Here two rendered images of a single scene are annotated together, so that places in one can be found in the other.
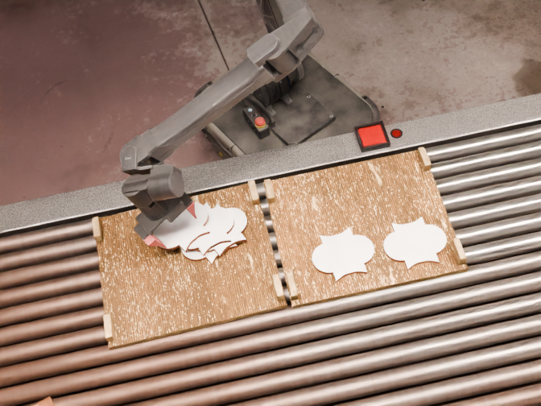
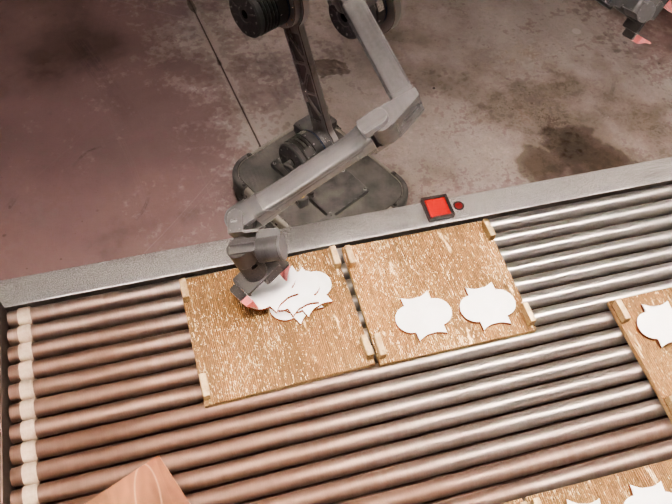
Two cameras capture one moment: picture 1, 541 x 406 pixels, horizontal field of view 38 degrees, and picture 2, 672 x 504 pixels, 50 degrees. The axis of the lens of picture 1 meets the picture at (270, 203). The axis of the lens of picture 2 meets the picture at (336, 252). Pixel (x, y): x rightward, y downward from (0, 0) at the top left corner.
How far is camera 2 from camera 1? 0.33 m
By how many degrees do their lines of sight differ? 9
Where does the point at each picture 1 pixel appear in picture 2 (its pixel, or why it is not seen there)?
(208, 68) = (239, 140)
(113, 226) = (200, 287)
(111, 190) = (193, 252)
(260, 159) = (335, 226)
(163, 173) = (269, 236)
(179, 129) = (286, 194)
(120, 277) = (210, 337)
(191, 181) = not seen: hidden behind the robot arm
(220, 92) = (327, 160)
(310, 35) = (413, 111)
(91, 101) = (125, 168)
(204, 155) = not seen: hidden behind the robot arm
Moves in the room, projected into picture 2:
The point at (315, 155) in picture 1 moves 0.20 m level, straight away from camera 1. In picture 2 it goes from (387, 223) to (378, 168)
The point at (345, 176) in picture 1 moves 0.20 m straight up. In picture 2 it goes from (418, 243) to (430, 196)
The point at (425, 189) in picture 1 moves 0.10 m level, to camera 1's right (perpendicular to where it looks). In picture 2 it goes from (491, 257) to (526, 252)
